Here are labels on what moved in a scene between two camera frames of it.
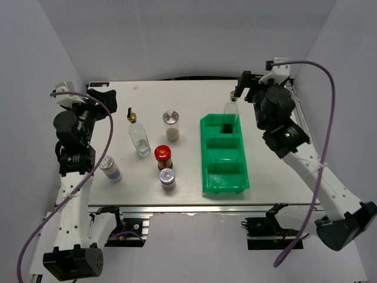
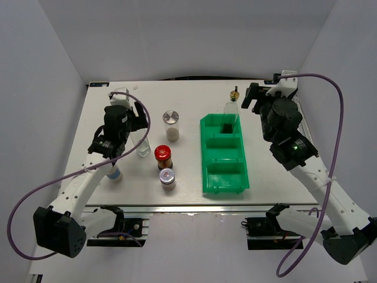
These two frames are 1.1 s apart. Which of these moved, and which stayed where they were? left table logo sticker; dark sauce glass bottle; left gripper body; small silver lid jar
Moved: left gripper body
Stayed: dark sauce glass bottle; small silver lid jar; left table logo sticker
